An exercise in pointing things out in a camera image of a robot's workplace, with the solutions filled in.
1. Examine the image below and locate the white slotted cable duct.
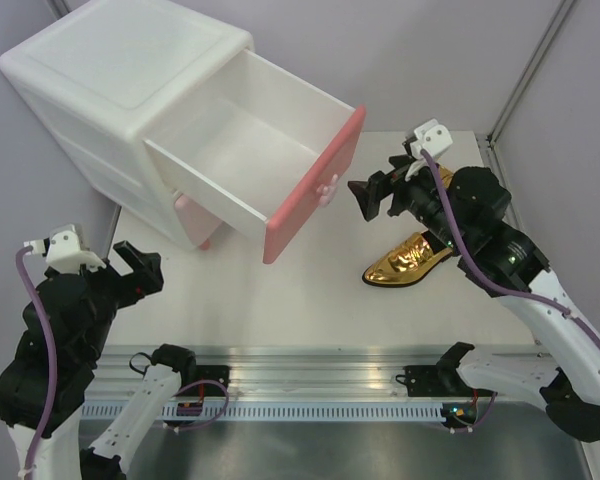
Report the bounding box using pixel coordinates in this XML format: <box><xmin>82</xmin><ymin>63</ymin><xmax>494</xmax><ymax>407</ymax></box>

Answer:
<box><xmin>87</xmin><ymin>403</ymin><xmax>454</xmax><ymax>422</ymax></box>

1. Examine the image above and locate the aluminium corner frame post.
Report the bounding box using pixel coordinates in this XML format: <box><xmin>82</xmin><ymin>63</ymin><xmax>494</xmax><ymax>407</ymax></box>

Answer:
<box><xmin>484</xmin><ymin>0</ymin><xmax>579</xmax><ymax>149</ymax></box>

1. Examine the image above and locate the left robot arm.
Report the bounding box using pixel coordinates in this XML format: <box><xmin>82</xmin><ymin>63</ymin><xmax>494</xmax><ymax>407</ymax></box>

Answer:
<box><xmin>0</xmin><ymin>239</ymin><xmax>198</xmax><ymax>479</ymax></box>

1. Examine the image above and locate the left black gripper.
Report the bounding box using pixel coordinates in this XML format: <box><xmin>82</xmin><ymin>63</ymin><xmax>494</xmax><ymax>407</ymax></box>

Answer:
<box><xmin>68</xmin><ymin>238</ymin><xmax>165</xmax><ymax>359</ymax></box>

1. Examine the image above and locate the gold loafer near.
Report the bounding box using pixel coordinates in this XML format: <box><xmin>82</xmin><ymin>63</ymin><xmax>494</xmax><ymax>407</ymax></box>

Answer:
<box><xmin>362</xmin><ymin>230</ymin><xmax>454</xmax><ymax>288</ymax></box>

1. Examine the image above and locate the dark pink drawer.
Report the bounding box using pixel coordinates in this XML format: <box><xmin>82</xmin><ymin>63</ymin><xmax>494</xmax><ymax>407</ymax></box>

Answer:
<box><xmin>144</xmin><ymin>50</ymin><xmax>366</xmax><ymax>264</ymax></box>

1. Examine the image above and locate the gold loafer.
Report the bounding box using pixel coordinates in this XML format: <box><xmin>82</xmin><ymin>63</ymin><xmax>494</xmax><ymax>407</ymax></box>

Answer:
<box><xmin>362</xmin><ymin>230</ymin><xmax>454</xmax><ymax>288</ymax></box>
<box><xmin>438</xmin><ymin>164</ymin><xmax>454</xmax><ymax>191</ymax></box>

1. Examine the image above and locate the light pink drawer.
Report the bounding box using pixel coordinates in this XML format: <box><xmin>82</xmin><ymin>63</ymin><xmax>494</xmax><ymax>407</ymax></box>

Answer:
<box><xmin>174</xmin><ymin>194</ymin><xmax>223</xmax><ymax>250</ymax></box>

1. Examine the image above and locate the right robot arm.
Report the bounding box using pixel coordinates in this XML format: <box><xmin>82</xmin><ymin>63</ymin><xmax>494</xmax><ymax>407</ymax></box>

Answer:
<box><xmin>348</xmin><ymin>154</ymin><xmax>600</xmax><ymax>443</ymax></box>

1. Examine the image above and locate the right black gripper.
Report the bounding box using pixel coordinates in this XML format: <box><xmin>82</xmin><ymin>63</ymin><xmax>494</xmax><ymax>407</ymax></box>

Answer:
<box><xmin>348</xmin><ymin>150</ymin><xmax>468</xmax><ymax>251</ymax></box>

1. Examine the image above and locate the gold loafer far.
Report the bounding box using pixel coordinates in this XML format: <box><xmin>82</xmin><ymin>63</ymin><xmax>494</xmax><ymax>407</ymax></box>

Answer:
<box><xmin>438</xmin><ymin>164</ymin><xmax>454</xmax><ymax>191</ymax></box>

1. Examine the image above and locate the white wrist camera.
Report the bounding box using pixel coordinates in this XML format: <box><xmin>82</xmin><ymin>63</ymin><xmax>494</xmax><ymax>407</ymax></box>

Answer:
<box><xmin>23</xmin><ymin>224</ymin><xmax>106</xmax><ymax>274</ymax></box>
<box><xmin>405</xmin><ymin>119</ymin><xmax>453</xmax><ymax>164</ymax></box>

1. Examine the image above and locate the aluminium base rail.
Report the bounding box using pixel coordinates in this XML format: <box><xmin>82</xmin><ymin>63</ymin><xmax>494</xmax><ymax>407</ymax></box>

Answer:
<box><xmin>86</xmin><ymin>345</ymin><xmax>553</xmax><ymax>402</ymax></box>

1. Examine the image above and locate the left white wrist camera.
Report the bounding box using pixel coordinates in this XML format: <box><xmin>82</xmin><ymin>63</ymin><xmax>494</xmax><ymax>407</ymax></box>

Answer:
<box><xmin>23</xmin><ymin>224</ymin><xmax>106</xmax><ymax>274</ymax></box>

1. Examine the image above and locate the white plastic shoe cabinet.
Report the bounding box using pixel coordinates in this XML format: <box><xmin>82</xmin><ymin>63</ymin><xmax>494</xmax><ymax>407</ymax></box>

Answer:
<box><xmin>0</xmin><ymin>1</ymin><xmax>254</xmax><ymax>249</ymax></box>

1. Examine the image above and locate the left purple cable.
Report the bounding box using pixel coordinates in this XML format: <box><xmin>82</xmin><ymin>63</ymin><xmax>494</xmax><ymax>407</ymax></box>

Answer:
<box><xmin>17</xmin><ymin>244</ymin><xmax>59</xmax><ymax>480</ymax></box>

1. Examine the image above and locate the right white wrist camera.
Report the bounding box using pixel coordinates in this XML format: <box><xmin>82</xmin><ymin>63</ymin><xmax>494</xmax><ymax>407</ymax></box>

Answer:
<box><xmin>405</xmin><ymin>119</ymin><xmax>453</xmax><ymax>164</ymax></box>

